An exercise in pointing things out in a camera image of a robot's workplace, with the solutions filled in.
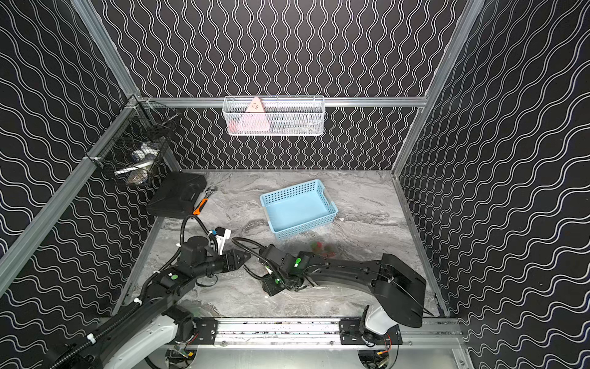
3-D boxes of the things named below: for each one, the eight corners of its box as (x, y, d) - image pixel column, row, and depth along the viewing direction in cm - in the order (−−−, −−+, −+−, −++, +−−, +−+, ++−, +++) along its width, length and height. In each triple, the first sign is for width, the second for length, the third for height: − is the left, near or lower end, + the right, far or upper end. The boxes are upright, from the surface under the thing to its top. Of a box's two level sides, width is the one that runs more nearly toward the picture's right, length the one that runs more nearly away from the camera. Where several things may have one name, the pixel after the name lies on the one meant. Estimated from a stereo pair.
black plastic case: (150, 215, 105) (143, 208, 101) (172, 179, 119) (167, 171, 115) (189, 219, 104) (184, 212, 99) (207, 182, 118) (203, 174, 114)
